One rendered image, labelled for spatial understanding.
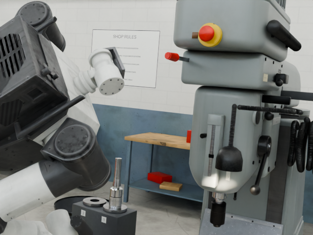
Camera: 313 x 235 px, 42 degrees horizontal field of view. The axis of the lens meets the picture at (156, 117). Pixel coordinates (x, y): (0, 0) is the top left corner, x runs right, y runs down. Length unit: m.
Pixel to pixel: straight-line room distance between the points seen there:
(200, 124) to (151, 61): 4.91
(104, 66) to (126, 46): 5.31
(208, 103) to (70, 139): 0.49
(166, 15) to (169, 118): 1.50
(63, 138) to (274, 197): 1.01
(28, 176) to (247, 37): 0.62
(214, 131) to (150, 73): 4.96
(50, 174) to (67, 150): 0.08
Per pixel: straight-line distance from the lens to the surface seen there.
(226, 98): 1.20
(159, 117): 6.02
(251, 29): 1.07
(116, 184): 1.51
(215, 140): 1.18
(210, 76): 1.18
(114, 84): 1.02
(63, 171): 0.91
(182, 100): 5.88
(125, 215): 1.52
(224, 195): 1.32
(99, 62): 1.05
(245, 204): 1.72
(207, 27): 1.05
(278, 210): 1.69
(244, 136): 1.21
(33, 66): 0.89
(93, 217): 1.55
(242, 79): 1.16
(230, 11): 1.09
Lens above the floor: 1.63
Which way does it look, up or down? 5 degrees down
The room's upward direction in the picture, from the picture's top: 5 degrees clockwise
